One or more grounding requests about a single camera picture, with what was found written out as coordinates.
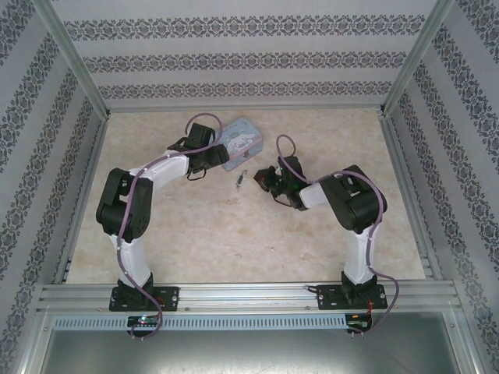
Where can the light blue cartoon tin box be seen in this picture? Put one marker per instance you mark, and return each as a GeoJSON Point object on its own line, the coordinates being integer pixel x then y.
{"type": "Point", "coordinates": [243, 142]}

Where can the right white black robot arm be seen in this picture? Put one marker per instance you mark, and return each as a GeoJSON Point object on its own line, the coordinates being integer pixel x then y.
{"type": "Point", "coordinates": [360, 253]}

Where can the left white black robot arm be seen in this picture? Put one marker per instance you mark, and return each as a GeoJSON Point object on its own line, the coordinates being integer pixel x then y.
{"type": "Point", "coordinates": [134, 257]}

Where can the right controller circuit board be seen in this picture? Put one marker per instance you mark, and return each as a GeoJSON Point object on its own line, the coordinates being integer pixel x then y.
{"type": "Point", "coordinates": [359, 324]}

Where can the controller circuit board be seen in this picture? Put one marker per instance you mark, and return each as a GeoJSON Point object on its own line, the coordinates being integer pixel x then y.
{"type": "Point", "coordinates": [359, 324]}
{"type": "Point", "coordinates": [144, 321]}

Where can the grey sheet metal panel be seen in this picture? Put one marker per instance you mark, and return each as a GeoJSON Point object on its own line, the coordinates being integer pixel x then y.
{"type": "Point", "coordinates": [249, 352]}

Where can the left controller circuit board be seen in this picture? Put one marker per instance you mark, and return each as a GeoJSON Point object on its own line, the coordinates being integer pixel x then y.
{"type": "Point", "coordinates": [144, 321]}

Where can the aluminium mounting rail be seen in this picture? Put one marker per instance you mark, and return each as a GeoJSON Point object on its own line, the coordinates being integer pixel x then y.
{"type": "Point", "coordinates": [249, 296]}

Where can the aluminium side rail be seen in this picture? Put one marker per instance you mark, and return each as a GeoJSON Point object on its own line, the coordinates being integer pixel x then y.
{"type": "Point", "coordinates": [409, 175]}
{"type": "Point", "coordinates": [83, 195]}

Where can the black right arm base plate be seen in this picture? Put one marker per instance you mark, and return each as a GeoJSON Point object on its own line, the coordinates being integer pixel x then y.
{"type": "Point", "coordinates": [329, 297]}

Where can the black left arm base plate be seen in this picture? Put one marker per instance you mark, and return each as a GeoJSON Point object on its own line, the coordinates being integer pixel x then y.
{"type": "Point", "coordinates": [167, 296]}

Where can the aluminium frame post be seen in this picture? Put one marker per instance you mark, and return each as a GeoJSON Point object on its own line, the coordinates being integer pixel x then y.
{"type": "Point", "coordinates": [74, 62]}
{"type": "Point", "coordinates": [417, 58]}

